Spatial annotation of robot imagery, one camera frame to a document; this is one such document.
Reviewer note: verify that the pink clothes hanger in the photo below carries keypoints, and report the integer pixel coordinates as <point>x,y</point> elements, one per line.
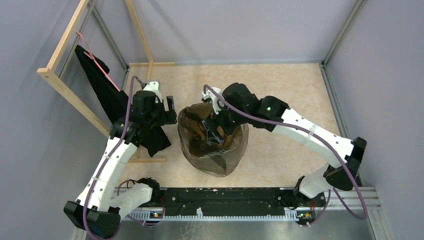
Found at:
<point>93,58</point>

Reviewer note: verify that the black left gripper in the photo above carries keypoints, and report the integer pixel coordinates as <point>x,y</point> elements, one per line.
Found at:
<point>168,117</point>

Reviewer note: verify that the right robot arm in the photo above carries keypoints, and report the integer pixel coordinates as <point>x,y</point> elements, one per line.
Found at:
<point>236,105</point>

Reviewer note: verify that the aluminium frame rail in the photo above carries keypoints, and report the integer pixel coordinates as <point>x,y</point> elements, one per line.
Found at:
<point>333,202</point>

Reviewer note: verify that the dark translucent trash bag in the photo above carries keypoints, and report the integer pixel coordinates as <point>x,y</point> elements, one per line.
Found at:
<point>215,159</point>

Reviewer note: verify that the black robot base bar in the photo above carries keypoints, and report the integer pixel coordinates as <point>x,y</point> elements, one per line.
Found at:
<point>230,202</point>

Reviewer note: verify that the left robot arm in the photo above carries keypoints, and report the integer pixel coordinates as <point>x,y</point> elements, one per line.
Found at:
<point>96,210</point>

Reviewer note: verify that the wooden clothes rack frame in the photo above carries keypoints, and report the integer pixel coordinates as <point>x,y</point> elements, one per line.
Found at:
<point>62,55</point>

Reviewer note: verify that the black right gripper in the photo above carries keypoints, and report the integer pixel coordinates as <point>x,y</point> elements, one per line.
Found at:
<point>211,125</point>

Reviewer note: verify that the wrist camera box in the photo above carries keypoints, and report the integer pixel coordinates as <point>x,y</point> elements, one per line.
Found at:
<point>212,95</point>
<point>154,86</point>

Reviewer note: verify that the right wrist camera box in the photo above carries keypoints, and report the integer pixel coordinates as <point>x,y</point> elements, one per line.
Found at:
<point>212,95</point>

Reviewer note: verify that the black hanging shirt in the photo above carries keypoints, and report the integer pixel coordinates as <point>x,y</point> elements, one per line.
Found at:
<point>118,106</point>

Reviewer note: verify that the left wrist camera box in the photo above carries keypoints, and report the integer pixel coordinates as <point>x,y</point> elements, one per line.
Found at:
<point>154,86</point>

